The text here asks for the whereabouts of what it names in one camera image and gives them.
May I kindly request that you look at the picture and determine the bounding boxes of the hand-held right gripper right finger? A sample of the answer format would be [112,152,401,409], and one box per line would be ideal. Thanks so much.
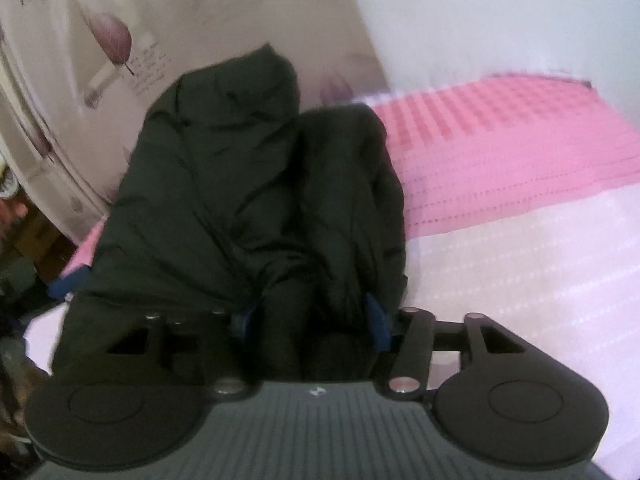
[364,292,527,401]

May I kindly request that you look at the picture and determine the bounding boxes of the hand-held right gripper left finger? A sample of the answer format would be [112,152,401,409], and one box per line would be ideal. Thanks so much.
[67,307,257,397]

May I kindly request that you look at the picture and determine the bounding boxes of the black garment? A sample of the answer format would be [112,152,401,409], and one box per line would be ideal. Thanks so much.
[50,44,408,383]

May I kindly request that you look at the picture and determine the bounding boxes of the blue cloth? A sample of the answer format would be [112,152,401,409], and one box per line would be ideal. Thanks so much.
[47,269,92,302]

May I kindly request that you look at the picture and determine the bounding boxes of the pale pink bed sheet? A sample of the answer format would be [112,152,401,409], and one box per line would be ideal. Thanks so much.
[22,187,640,478]

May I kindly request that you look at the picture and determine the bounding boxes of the brown wooden furniture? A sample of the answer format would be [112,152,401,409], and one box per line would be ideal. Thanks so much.
[12,205,78,283]

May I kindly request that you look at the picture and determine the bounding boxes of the bright pink checkered blanket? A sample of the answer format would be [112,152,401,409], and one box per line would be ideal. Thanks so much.
[370,74,640,238]

